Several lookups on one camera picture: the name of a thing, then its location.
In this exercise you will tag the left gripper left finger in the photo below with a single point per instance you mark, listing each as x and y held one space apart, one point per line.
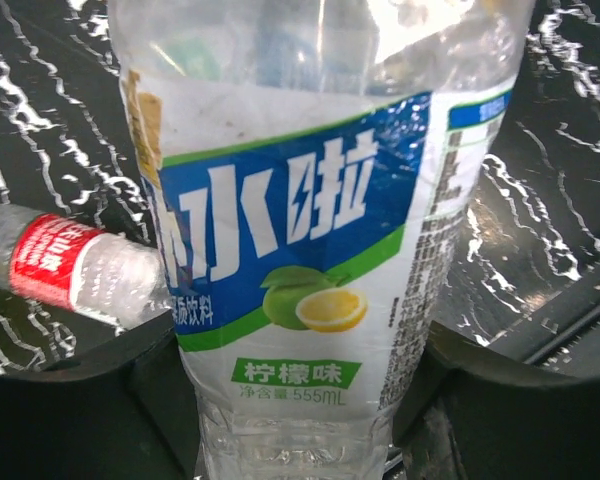
123 410

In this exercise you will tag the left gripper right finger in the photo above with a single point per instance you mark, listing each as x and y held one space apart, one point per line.
472 413

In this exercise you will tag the clear bottle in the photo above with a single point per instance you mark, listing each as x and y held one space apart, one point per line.
308 165

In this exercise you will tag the red cap water bottle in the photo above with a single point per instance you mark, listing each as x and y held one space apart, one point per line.
63 263

